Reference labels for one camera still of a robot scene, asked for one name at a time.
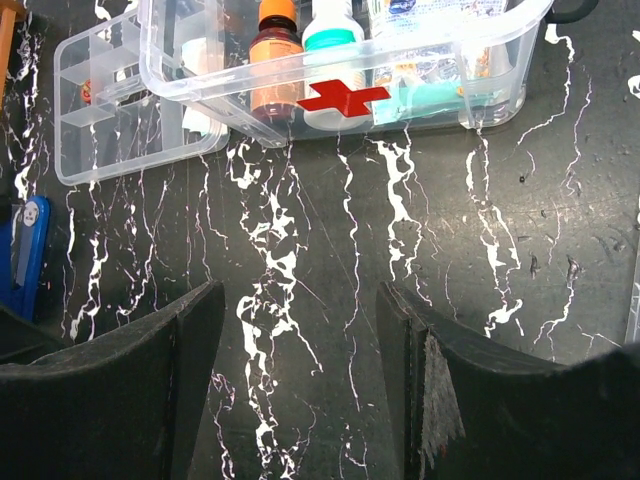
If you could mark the white blue packet bag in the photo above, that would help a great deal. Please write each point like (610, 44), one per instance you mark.
(392, 18)

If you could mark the clear plastic divider tray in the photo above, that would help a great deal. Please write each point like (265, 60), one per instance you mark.
(126, 128)

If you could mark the white bottle green label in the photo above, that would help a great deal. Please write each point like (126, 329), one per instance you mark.
(328, 39)

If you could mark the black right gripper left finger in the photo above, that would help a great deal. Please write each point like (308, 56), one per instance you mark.
(125, 405)

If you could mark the orange wooden rack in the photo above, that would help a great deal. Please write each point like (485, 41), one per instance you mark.
(12, 12)

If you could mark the brown bottle orange cap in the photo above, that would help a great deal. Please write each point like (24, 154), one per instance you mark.
(277, 38)

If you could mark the clear first aid box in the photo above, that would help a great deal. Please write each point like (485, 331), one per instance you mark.
(197, 52)

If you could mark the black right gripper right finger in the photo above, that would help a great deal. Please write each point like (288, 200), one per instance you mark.
(465, 407)

